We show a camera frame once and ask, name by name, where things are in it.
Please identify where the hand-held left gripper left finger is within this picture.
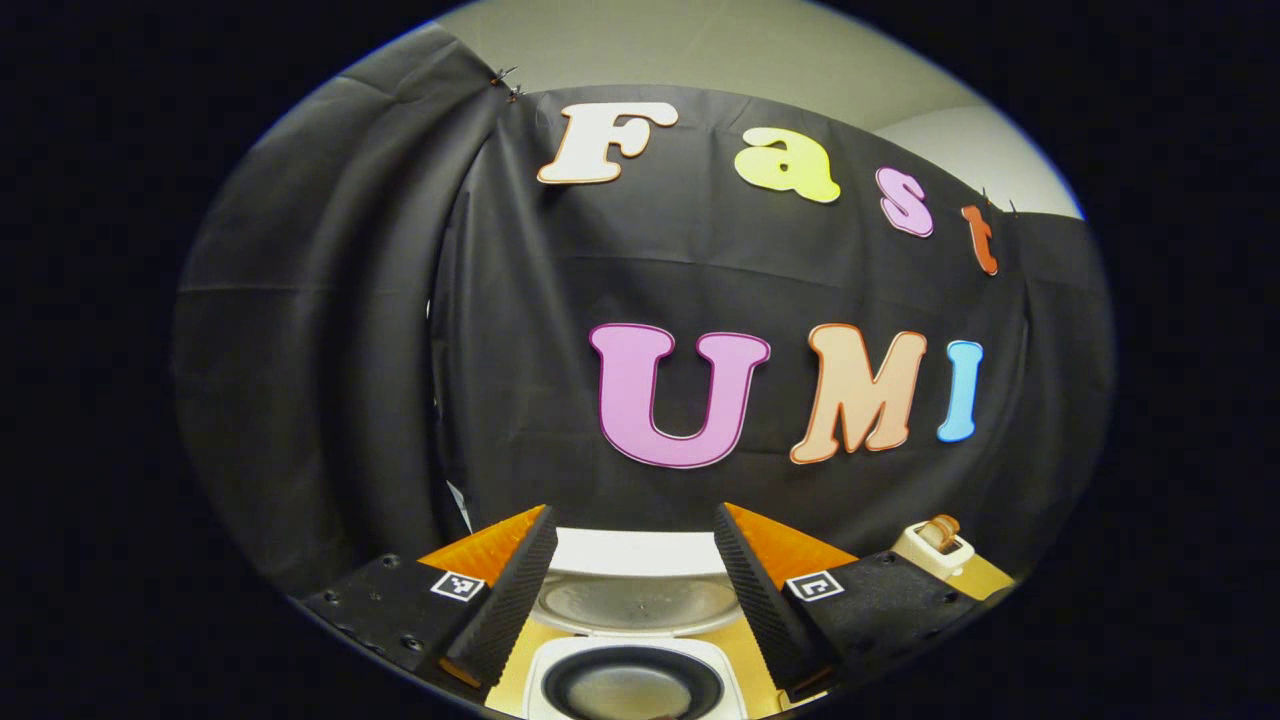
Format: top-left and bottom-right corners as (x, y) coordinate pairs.
(296, 504), (560, 702)

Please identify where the white toaster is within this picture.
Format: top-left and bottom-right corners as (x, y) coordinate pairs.
(892, 520), (976, 581)

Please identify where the white rice cooker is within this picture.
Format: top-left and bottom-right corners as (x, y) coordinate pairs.
(520, 527), (753, 720)

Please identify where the black backdrop cloth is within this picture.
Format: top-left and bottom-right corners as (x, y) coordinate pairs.
(175, 22), (1113, 601)

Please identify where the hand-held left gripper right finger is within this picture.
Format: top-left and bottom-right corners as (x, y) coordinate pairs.
(712, 502), (987, 702)

